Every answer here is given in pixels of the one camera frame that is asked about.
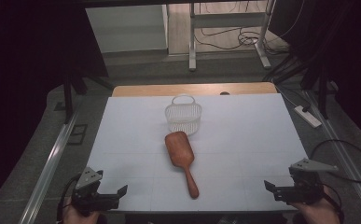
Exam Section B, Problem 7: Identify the black curtain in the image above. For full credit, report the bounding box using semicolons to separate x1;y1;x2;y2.
0;0;109;216
268;0;361;147

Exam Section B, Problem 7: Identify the black metal stand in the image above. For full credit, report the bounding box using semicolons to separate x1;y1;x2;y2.
61;69;116;125
261;52;340;120

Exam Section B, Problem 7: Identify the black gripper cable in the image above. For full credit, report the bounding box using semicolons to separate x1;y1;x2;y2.
321;184;346;224
56;173;82;222

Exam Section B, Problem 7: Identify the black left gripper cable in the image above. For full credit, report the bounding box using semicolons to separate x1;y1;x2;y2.
56;173;82;222

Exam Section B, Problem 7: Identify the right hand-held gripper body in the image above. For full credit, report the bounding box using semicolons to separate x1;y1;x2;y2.
288;158;340;206

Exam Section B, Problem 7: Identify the white panel board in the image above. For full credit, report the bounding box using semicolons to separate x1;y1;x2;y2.
85;4;169;54

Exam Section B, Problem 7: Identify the white plastic mesh basket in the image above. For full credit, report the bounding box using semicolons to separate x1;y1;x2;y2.
164;94;203;136

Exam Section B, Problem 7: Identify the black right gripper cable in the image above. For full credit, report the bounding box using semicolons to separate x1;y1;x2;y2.
321;184;346;224

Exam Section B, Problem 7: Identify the person's right hand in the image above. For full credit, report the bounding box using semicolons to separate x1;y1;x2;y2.
289;186;341;224

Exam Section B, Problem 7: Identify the white metal desk frame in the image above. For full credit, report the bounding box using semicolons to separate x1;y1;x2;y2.
187;0;277;73

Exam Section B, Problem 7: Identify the tangle of black floor cables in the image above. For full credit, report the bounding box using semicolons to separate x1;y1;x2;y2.
194;0;289;56

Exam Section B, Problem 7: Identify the black square floor plate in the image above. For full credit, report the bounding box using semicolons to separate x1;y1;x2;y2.
66;123;89;146

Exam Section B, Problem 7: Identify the aluminium floor rail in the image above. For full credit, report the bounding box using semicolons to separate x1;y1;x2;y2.
302;90;361;222
18;96;86;224

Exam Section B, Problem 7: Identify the white table mat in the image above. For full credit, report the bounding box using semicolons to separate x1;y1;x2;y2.
87;92;312;213

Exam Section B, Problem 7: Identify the black looped floor cable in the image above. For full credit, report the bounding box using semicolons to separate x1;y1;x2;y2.
310;138;361;185

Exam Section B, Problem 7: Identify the person's left hand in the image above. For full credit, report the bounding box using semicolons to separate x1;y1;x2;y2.
62;199;102;224

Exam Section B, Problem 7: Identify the wooden paddle hairbrush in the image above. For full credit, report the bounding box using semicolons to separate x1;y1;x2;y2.
164;131;201;200

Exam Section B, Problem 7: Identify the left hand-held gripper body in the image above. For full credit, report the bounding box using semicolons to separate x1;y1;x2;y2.
71;167;120;217

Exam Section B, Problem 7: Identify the white power strip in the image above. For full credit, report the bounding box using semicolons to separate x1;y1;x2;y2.
293;105;323;129

